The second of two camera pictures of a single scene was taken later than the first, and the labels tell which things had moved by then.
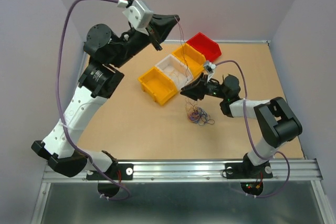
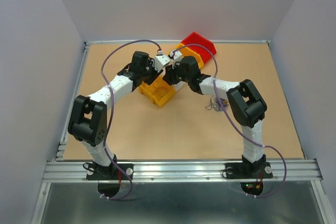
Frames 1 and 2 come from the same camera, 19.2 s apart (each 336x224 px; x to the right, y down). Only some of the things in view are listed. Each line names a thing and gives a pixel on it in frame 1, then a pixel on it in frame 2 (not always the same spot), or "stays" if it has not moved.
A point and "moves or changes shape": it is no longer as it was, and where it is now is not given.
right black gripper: (196, 89) → (168, 76)
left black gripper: (159, 28) → (150, 63)
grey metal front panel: (293, 202) stays
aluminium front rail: (202, 171) stays
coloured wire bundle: (197, 114) moves or changes shape
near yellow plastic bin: (157, 85) stays
